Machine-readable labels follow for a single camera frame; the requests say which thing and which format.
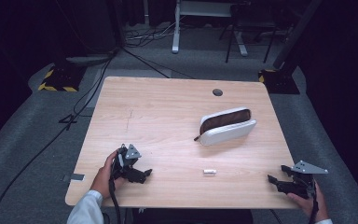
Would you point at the black slanted stand post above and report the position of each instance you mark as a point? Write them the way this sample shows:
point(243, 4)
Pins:
point(295, 34)

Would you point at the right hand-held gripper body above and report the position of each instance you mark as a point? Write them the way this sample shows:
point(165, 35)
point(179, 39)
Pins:
point(304, 183)

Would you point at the small white eraser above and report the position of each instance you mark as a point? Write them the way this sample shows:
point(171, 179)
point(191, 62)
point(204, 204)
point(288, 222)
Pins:
point(209, 171)

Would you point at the white pencil case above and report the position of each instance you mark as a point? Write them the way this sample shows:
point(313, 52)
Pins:
point(230, 132)

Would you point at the grey tape piece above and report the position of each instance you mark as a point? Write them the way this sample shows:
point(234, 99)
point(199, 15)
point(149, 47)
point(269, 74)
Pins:
point(76, 177)

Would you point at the black yellow-striped stand base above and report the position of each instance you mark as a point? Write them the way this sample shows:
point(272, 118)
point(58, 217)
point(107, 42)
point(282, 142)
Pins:
point(278, 82)
point(60, 79)

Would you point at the white desk frame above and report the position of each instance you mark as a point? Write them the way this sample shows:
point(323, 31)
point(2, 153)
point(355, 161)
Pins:
point(176, 31)

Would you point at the person's right hand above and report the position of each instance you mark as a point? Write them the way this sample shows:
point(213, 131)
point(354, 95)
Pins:
point(317, 207)

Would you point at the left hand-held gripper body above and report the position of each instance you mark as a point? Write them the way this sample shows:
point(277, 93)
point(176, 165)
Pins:
point(125, 158)

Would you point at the black chair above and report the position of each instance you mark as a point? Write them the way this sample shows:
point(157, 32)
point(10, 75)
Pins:
point(251, 23)

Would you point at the person's left hand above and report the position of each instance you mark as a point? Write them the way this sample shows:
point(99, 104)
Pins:
point(103, 180)

